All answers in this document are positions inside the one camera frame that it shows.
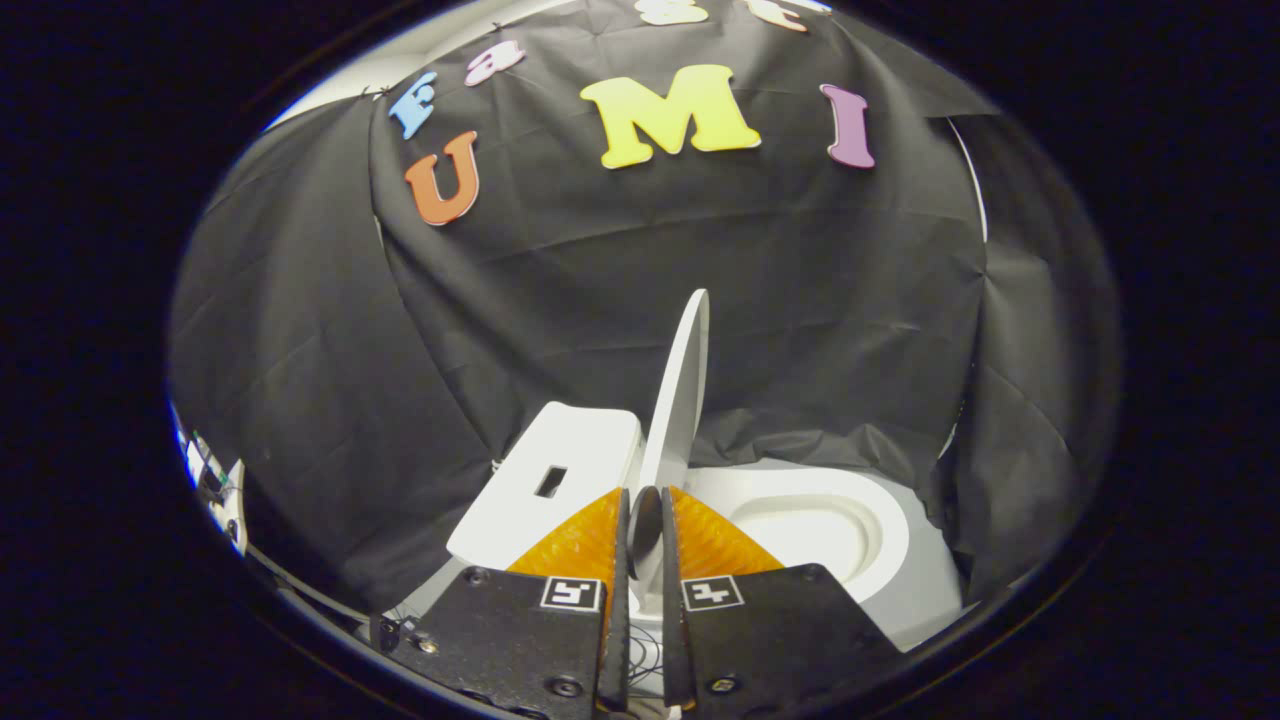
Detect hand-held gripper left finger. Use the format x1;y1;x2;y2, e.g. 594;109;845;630
375;487;633;716

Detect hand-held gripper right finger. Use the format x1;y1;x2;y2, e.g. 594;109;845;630
660;486;901;716

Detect black lid pull tab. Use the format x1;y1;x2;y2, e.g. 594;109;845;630
628;487;664;583

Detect white toilet lid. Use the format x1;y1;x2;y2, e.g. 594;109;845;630
632;288;712;593

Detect small black device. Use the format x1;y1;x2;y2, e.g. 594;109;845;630
374;614;423;653

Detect black backdrop cloth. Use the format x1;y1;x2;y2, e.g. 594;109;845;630
168;0;1123;613

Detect white equipment clutter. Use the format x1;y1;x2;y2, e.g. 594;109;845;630
176;412;250;558

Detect thin black cables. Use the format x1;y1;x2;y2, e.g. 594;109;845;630
630;618;667;693

